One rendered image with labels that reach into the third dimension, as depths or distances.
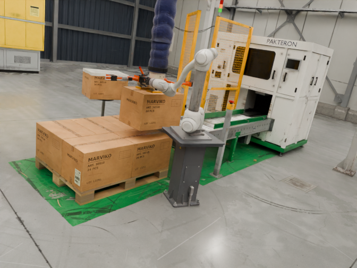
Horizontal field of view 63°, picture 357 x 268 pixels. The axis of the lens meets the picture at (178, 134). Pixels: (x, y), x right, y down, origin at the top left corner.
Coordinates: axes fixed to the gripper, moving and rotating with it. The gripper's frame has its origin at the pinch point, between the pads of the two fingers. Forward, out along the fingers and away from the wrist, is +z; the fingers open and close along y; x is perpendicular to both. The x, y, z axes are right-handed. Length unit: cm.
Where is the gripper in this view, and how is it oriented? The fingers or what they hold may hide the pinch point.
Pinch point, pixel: (138, 78)
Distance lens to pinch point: 319.0
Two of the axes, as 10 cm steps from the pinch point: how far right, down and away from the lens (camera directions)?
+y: -1.5, 9.4, 2.9
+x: 6.6, -1.2, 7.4
